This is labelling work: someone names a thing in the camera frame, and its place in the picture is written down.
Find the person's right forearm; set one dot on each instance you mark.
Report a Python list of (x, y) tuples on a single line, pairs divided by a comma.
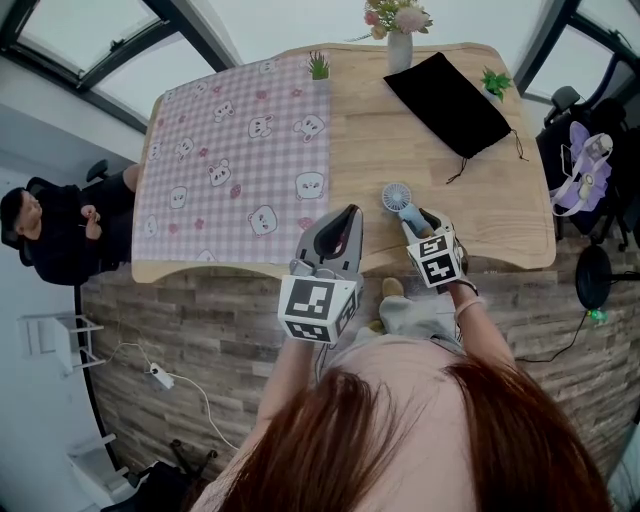
[(487, 340)]

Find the pink wrist band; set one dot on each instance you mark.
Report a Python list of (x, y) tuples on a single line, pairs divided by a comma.
[(471, 308)]

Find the small green object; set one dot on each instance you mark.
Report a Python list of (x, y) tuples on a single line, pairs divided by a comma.
[(597, 315)]

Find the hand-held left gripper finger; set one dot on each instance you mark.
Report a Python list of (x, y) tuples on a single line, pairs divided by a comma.
[(310, 246), (356, 252)]

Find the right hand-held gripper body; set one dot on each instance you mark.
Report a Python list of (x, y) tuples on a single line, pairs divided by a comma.
[(437, 262)]

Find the black round-base stand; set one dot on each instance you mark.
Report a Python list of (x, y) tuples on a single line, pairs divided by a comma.
[(593, 277)]

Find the person's tan shoe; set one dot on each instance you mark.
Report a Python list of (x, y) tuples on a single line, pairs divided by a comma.
[(393, 287), (376, 327)]

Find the person's light trousers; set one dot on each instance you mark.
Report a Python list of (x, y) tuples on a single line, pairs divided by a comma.
[(410, 315)]

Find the small leafy potted plant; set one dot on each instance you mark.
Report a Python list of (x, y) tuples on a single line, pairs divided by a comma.
[(495, 84)]

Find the large black-framed window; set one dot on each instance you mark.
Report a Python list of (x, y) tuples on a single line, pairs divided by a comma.
[(85, 30)]

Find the person's left forearm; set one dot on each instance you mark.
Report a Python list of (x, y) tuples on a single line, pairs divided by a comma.
[(287, 385)]

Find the black mesh office chair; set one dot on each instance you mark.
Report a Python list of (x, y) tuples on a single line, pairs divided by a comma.
[(547, 160)]

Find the white metal shelf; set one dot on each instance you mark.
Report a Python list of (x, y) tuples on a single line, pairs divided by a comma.
[(45, 337)]

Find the white smartphone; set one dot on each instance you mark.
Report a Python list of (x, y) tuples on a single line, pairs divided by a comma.
[(566, 160)]

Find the wooden table with checkered cloth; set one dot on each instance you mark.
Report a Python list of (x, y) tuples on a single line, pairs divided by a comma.
[(400, 150)]

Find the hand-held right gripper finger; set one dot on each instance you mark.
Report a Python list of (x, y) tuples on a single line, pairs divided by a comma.
[(441, 224), (411, 236)]

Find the pink checked bear tablecloth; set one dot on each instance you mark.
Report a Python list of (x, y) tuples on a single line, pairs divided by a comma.
[(230, 165)]

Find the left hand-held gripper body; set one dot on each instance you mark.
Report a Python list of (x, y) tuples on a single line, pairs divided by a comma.
[(315, 305)]

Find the person's pink top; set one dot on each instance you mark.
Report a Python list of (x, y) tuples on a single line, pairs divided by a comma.
[(400, 400)]

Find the white vase with flowers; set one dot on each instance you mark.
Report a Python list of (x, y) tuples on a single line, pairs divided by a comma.
[(400, 52)]

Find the small spiky potted plant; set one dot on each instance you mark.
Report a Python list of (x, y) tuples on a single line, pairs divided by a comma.
[(318, 67)]

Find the small blue handheld fan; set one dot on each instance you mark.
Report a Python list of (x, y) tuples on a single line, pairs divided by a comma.
[(396, 197)]

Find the purple bag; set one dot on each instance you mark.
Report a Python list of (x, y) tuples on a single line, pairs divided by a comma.
[(595, 195)]

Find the black swivel chair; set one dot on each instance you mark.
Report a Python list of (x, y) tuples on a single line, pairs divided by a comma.
[(160, 487)]

